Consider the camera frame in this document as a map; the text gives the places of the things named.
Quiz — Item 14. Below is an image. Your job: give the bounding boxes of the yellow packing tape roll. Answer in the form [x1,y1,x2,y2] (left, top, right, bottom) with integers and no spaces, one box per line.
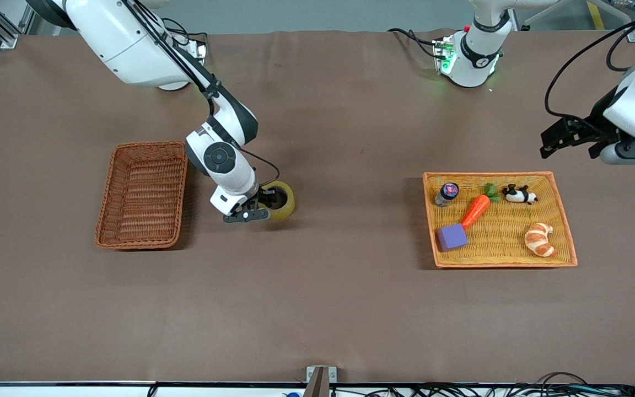
[259,180,297,222]

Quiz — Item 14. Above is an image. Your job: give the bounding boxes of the yellow wicker basket orange rim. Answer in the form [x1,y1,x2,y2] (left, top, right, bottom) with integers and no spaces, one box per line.
[422,171,579,269]

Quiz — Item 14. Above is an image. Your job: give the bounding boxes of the brown wicker basket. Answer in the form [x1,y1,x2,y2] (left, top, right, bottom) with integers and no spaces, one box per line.
[95,141,189,251]

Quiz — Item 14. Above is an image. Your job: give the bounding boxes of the toy panda figurine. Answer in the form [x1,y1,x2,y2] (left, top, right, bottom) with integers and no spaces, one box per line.
[502,184,539,205]

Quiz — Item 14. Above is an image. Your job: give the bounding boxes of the toy croissant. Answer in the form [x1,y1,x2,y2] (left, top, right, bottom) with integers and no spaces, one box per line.
[524,223,556,258]

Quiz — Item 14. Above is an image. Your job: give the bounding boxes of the toy carrot with green leaves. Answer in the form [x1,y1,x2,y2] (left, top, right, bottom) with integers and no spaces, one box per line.
[460,183,501,230]

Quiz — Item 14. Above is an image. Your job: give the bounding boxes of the small jar with blue lid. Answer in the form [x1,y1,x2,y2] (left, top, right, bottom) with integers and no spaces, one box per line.
[434,183,460,208]

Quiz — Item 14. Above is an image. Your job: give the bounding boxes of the brown table cover sheet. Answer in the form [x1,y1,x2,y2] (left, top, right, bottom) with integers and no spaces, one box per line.
[0,29,635,385]

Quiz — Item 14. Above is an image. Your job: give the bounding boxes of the control box with green light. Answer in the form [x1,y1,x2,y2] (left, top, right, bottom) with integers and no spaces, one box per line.
[433,36,456,76]

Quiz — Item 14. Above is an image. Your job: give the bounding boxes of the purple foam cube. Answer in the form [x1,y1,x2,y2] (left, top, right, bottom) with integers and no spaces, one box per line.
[437,223,469,253]

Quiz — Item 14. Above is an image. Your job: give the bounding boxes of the long black left arm cable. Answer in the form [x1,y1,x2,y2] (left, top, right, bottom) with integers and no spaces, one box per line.
[543,15,635,119]

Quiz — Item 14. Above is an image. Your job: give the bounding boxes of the short black left arm cable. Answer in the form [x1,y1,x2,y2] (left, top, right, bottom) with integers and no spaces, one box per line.
[605,22,635,73]

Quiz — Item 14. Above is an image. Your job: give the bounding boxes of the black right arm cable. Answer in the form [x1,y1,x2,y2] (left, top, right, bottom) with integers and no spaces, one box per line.
[125,0,281,185]

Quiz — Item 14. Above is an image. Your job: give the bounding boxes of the black cable at left base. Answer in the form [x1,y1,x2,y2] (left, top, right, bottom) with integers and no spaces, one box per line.
[388,28,439,58]

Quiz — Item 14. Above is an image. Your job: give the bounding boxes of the metal bracket on table edge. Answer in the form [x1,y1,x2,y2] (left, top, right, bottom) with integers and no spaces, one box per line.
[306,366,338,397]

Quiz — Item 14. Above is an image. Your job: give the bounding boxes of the black cables at right base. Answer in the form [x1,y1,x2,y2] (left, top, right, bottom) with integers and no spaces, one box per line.
[160,18,209,58]

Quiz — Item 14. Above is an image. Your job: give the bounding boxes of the black cable bundle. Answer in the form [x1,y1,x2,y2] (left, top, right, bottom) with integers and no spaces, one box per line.
[331,372,635,397]

